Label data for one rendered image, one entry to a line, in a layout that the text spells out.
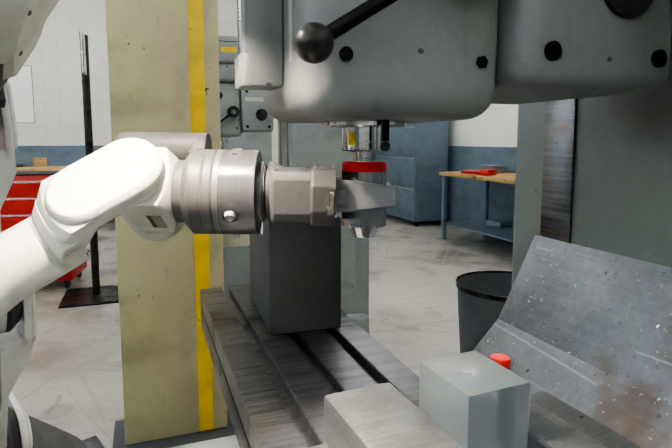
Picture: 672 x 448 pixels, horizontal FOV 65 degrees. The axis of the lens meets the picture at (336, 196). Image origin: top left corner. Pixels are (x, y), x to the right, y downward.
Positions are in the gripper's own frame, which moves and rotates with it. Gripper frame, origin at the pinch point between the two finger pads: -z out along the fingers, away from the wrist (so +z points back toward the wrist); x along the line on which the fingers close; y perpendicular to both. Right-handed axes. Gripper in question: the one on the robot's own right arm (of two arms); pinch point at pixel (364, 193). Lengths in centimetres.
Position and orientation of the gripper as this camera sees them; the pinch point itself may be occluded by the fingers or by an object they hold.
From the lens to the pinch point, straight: 55.2
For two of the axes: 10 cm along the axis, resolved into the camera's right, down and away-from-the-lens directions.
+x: -0.3, -1.1, 9.9
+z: -10.0, -0.1, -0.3
